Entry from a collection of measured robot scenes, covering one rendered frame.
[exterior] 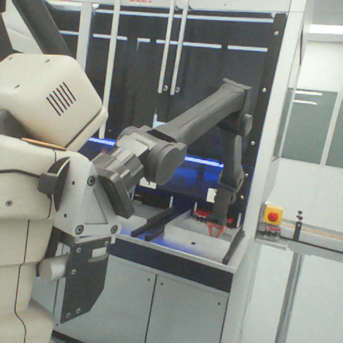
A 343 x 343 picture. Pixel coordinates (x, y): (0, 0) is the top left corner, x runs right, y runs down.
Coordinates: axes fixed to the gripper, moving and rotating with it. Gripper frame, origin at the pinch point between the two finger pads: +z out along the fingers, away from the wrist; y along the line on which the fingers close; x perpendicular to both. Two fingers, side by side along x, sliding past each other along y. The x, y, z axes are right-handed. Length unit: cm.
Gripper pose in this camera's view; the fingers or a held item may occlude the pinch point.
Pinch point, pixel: (213, 240)
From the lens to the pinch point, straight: 130.2
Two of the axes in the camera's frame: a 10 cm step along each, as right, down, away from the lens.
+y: 3.2, 0.7, 9.5
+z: -2.2, 9.7, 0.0
